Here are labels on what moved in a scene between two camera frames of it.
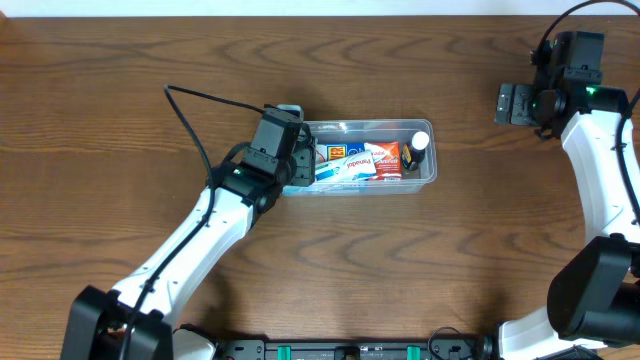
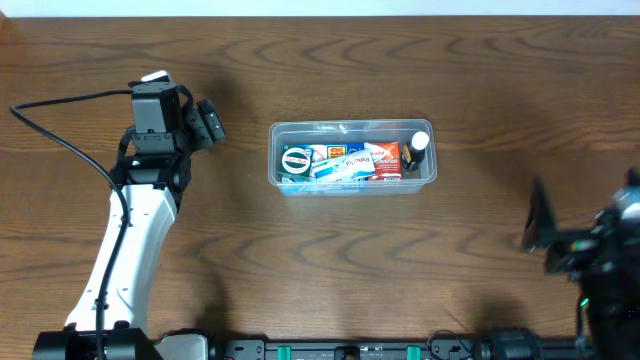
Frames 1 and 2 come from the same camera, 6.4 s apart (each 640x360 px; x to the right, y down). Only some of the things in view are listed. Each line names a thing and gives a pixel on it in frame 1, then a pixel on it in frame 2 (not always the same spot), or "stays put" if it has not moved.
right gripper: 513,105 -> 558,248
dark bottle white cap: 413,154 stays put
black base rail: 436,348 stays put
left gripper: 305,163 -> 208,123
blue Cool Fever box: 336,150 stays put
